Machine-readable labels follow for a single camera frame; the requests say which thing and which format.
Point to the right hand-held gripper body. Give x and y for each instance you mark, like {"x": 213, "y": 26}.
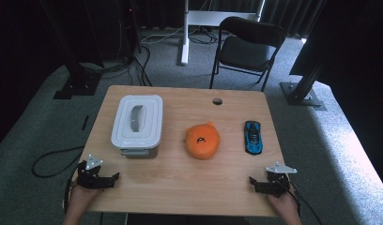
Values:
{"x": 278, "y": 182}

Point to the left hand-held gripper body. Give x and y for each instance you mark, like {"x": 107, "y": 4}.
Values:
{"x": 88, "y": 178}

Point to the clear storage box grey latches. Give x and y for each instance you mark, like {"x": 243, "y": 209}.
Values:
{"x": 139, "y": 153}

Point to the blue toy car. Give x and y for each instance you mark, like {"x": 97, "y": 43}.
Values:
{"x": 252, "y": 137}

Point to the white lidded plastic container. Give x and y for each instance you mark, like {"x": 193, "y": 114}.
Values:
{"x": 127, "y": 131}

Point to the orange plush toy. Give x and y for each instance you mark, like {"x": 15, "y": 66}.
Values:
{"x": 202, "y": 142}

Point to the person's left hand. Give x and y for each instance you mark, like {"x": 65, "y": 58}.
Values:
{"x": 80, "y": 197}

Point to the person's right hand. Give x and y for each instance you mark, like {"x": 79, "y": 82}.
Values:
{"x": 286, "y": 204}

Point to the small black strip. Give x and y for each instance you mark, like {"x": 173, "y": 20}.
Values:
{"x": 85, "y": 122}

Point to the black metal stand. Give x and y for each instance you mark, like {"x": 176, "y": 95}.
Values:
{"x": 77, "y": 84}
{"x": 300, "y": 93}

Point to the black folding chair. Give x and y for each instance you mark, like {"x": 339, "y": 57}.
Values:
{"x": 244, "y": 51}

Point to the dark equipment rack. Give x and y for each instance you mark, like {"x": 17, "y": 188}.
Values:
{"x": 117, "y": 28}

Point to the white desk frame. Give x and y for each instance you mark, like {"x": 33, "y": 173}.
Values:
{"x": 208, "y": 17}

